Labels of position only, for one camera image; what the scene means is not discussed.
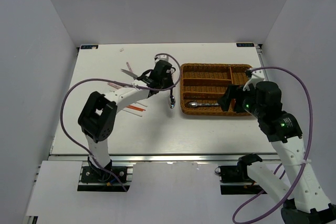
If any woven wicker cutlery tray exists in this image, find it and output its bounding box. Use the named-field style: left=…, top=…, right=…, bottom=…
left=180, top=63, right=251, bottom=116

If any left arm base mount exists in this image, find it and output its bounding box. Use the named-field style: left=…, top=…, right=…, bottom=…
left=77, top=164, right=133, bottom=193

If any blue label left corner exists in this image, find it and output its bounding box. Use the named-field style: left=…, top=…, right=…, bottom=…
left=80, top=45, right=99, bottom=50

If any fork with pink handle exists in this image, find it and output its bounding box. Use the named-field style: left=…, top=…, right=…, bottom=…
left=108, top=82, right=122, bottom=89

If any knife with pink handle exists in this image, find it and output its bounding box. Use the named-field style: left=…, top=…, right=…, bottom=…
left=126, top=61, right=134, bottom=73

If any knife with black handle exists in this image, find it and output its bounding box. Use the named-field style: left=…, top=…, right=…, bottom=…
left=121, top=69, right=138, bottom=80

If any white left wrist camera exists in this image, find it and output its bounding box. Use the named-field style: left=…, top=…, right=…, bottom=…
left=154, top=54, right=169, bottom=63

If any aluminium rail front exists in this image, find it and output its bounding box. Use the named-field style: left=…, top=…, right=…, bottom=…
left=48, top=153, right=281, bottom=163

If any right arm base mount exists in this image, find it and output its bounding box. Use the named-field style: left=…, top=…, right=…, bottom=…
left=214, top=166, right=262, bottom=195

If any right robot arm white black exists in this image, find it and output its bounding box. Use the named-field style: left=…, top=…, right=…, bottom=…
left=218, top=81, right=335, bottom=223

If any white chopstick lower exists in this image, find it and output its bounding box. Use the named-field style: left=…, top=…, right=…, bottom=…
left=124, top=109, right=142, bottom=117

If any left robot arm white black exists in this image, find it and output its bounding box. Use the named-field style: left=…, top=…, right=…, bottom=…
left=78, top=59, right=176, bottom=182

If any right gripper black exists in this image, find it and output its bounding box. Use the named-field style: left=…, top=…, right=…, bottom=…
left=216, top=84, right=264, bottom=119

